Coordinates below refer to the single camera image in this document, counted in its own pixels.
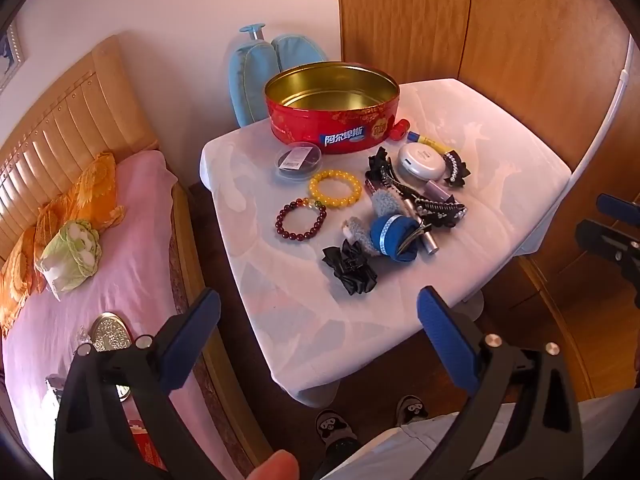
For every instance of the white metal rail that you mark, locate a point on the white metal rail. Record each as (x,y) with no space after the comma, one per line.
(617,95)

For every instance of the light blue chair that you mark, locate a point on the light blue chair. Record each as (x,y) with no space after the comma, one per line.
(250,75)

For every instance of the clear round plastic case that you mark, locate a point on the clear round plastic case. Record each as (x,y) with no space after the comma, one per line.
(299,160)

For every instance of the cabbage plush toy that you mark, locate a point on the cabbage plush toy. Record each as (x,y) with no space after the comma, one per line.
(70,255)

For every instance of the person's white clothing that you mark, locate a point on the person's white clothing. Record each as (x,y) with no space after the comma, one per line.
(410,450)

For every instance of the black pearl bow hair clip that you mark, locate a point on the black pearl bow hair clip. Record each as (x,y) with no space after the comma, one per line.
(457,167)

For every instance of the yellow tube with blue cap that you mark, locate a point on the yellow tube with blue cap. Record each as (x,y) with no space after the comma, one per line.
(430,142)

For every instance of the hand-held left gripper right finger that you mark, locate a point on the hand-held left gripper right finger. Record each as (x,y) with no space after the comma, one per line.
(445,340)

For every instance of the black pearl claw clip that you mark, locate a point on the black pearl claw clip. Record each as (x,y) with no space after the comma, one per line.
(442,212)

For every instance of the orange sunflower pillow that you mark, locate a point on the orange sunflower pillow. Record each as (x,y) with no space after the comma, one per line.
(85,195)
(15,280)

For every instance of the purple lipstick tube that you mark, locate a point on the purple lipstick tube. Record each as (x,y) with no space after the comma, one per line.
(437,191)

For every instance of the silver cosmetic tube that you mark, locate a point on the silver cosmetic tube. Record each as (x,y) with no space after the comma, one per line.
(412,209)

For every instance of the framed wall picture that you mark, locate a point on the framed wall picture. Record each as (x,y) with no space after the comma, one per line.
(7,45)

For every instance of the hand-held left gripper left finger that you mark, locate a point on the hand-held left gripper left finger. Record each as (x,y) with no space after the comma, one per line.
(192,340)

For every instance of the wooden wardrobe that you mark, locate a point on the wooden wardrobe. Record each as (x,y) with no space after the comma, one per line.
(500,35)

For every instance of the black glitter hair clip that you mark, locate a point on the black glitter hair clip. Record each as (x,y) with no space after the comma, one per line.
(380,165)

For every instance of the small red bottle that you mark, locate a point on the small red bottle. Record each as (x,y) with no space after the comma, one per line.
(399,130)

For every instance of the person's left hand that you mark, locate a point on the person's left hand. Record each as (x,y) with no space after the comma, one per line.
(272,467)

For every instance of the grey fuzzy hair clip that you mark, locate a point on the grey fuzzy hair clip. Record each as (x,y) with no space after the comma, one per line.
(387,202)

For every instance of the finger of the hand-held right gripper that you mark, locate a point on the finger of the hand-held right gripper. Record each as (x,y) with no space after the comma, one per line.
(617,205)
(610,240)

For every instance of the magenta lipstick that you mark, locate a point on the magenta lipstick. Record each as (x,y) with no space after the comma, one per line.
(370,187)

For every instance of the person's patterned slipper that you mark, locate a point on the person's patterned slipper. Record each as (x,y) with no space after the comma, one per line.
(332,425)
(410,407)

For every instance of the red round tin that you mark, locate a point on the red round tin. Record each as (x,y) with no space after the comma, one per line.
(310,125)

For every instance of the red flat box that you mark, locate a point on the red flat box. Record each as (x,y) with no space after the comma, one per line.
(145,445)

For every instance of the white round compact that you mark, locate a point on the white round compact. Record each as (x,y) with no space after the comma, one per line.
(420,162)

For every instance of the silver hand mirror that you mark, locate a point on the silver hand mirror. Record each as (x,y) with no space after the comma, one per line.
(107,332)

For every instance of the blue plush gnome hair clip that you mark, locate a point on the blue plush gnome hair clip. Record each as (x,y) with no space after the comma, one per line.
(395,240)

